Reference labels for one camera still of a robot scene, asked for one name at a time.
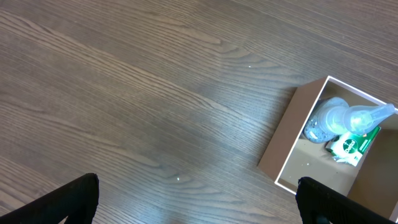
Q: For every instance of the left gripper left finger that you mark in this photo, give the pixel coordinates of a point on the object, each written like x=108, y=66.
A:
x=74, y=202

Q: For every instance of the green soap bar packet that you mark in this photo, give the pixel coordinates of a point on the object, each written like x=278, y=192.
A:
x=349, y=148

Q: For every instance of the clear pump soap bottle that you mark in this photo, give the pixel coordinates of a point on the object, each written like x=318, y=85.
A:
x=334, y=117

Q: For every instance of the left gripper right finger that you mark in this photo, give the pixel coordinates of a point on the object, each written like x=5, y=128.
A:
x=318, y=204

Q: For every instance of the white cardboard box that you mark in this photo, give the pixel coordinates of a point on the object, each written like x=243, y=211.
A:
x=289, y=156

